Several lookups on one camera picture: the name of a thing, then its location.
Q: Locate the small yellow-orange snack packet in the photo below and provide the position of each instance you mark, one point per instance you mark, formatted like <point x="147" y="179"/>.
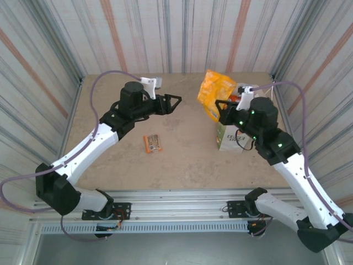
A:
<point x="213" y="91"/>

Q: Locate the white paper bag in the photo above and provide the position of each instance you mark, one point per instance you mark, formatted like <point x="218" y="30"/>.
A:
<point x="229" y="138"/>

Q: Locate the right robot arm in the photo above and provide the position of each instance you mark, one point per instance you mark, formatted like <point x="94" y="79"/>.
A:
<point x="303" y="182"/>

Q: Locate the left arm base connector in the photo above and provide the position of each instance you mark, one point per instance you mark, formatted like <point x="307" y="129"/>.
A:
<point x="104" y="235"/>

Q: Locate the right arm base connector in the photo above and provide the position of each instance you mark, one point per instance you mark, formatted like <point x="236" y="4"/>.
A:
<point x="256" y="227"/>

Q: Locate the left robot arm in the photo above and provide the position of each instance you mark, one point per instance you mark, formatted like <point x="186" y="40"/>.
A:
<point x="88" y="149"/>

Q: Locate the small orange snack bar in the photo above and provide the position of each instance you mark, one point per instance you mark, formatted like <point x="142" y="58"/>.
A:
<point x="152" y="143"/>

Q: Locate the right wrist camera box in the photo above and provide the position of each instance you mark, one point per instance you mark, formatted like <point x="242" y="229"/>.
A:
<point x="245" y="99"/>

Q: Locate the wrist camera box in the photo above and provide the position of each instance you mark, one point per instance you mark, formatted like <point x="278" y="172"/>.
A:
<point x="245" y="99"/>
<point x="150" y="84"/>

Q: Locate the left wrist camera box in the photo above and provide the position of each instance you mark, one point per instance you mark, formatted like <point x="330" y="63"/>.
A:
<point x="150" y="84"/>

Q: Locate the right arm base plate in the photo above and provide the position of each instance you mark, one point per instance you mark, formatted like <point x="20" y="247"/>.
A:
<point x="234" y="208"/>

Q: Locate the aluminium rail frame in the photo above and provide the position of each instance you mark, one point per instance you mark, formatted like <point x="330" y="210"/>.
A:
<point x="176" y="201"/>

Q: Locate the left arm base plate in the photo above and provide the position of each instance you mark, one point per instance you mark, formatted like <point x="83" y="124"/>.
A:
<point x="124" y="209"/>

